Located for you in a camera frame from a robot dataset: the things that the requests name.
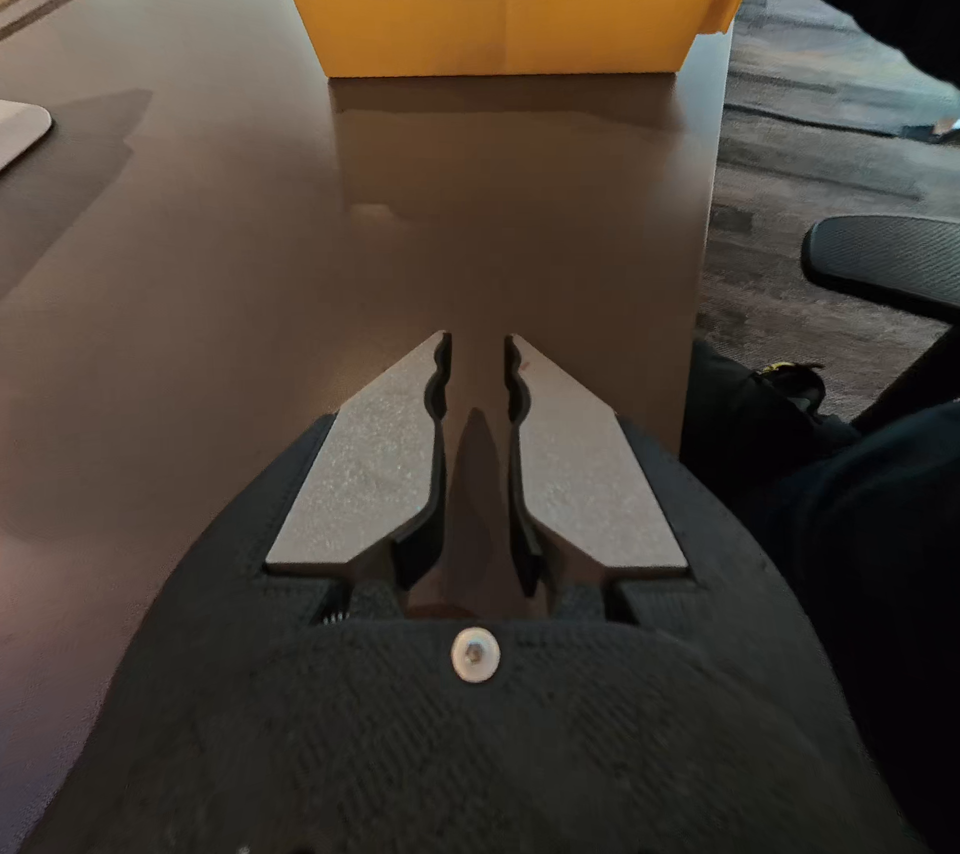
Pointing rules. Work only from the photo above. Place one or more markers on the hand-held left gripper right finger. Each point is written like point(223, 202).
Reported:
point(592, 486)

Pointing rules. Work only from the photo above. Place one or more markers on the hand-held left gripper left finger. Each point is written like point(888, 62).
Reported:
point(367, 471)

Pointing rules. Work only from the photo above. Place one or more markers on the person's dark pants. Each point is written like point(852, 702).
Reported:
point(847, 569)

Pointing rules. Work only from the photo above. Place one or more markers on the black office chair armrest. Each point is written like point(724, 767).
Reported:
point(889, 261)

